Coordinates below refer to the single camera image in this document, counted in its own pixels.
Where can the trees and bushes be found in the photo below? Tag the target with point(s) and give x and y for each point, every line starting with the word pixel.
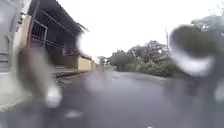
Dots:
pixel 150 63

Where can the grey asphalt road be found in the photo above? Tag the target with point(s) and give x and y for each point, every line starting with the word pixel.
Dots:
pixel 133 100

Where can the pole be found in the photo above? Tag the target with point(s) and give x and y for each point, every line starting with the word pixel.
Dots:
pixel 166 38

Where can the dark building with barred gate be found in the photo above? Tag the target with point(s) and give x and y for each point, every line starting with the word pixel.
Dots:
pixel 55 36

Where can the grey building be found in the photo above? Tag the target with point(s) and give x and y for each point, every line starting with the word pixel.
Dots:
pixel 8 36

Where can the yellow wall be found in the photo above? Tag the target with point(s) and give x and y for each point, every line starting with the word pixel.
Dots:
pixel 85 64

